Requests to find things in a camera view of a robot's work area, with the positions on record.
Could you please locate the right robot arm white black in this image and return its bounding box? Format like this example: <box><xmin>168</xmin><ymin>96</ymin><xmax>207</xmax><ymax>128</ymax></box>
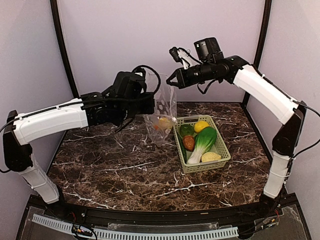
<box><xmin>166</xmin><ymin>55</ymin><xmax>309</xmax><ymax>217</ymax></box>

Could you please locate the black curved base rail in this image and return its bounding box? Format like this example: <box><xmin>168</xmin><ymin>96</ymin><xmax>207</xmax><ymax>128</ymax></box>
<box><xmin>17</xmin><ymin>193</ymin><xmax>308</xmax><ymax>240</ymax></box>

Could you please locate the pale green plastic basket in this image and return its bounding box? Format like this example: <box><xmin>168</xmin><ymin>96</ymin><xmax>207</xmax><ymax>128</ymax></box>
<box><xmin>173</xmin><ymin>115</ymin><xmax>231</xmax><ymax>174</ymax></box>

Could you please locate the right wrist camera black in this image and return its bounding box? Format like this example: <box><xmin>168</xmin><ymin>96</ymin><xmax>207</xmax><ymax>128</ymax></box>
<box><xmin>193</xmin><ymin>37</ymin><xmax>224</xmax><ymax>63</ymax></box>

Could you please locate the black frame post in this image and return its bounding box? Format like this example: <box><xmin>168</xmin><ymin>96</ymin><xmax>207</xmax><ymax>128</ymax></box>
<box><xmin>49</xmin><ymin>0</ymin><xmax>80</xmax><ymax>98</ymax></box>
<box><xmin>241</xmin><ymin>0</ymin><xmax>273</xmax><ymax>106</ymax></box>

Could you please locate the green pepper toy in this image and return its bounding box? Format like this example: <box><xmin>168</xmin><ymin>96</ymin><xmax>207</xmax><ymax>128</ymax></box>
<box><xmin>179</xmin><ymin>124</ymin><xmax>195</xmax><ymax>138</ymax></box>

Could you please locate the green white bok choy toy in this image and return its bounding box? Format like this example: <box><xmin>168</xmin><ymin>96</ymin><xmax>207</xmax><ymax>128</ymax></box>
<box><xmin>187</xmin><ymin>126</ymin><xmax>217</xmax><ymax>165</ymax></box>

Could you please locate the yellow lemon toy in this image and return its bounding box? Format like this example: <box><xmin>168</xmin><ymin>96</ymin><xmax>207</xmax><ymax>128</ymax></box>
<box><xmin>194</xmin><ymin>120</ymin><xmax>210</xmax><ymax>134</ymax></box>

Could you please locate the dark green cucumber toy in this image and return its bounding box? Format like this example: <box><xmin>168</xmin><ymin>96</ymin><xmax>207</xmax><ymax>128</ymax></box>
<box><xmin>177</xmin><ymin>134</ymin><xmax>187</xmax><ymax>163</ymax></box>

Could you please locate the orange yellow toy food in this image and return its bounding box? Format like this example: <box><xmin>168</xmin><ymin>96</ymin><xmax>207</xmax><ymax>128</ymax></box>
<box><xmin>153</xmin><ymin>117</ymin><xmax>173</xmax><ymax>131</ymax></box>

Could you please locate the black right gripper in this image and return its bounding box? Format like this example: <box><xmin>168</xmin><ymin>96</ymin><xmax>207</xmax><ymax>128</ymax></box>
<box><xmin>166</xmin><ymin>60</ymin><xmax>215</xmax><ymax>89</ymax></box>

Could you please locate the white slotted cable duct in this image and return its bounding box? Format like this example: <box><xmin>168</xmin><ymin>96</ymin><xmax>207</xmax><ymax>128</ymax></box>
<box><xmin>32</xmin><ymin>214</ymin><xmax>239</xmax><ymax>240</ymax></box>

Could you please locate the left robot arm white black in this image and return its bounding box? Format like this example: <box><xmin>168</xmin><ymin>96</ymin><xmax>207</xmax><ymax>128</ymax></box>
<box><xmin>0</xmin><ymin>92</ymin><xmax>155</xmax><ymax>218</ymax></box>

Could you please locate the clear zip top bag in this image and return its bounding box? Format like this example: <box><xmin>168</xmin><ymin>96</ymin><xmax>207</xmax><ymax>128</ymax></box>
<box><xmin>143</xmin><ymin>73</ymin><xmax>178</xmax><ymax>147</ymax></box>

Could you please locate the pale yellow walnut toy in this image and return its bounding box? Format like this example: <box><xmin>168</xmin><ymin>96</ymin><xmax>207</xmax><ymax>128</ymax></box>
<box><xmin>201</xmin><ymin>152</ymin><xmax>222</xmax><ymax>163</ymax></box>

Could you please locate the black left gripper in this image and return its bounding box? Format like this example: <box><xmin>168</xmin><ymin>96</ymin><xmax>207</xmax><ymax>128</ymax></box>
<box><xmin>117</xmin><ymin>91</ymin><xmax>156</xmax><ymax>123</ymax></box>

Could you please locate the brown mushroom toy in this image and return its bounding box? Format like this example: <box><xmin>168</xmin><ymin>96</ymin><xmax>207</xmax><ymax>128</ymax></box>
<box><xmin>182</xmin><ymin>135</ymin><xmax>195</xmax><ymax>152</ymax></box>

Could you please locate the right black frame post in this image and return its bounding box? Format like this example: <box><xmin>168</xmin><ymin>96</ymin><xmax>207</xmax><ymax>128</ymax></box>
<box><xmin>241</xmin><ymin>0</ymin><xmax>273</xmax><ymax>106</ymax></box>

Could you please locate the left black frame post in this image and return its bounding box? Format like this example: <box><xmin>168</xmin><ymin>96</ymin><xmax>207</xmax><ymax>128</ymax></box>
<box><xmin>49</xmin><ymin>0</ymin><xmax>80</xmax><ymax>98</ymax></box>

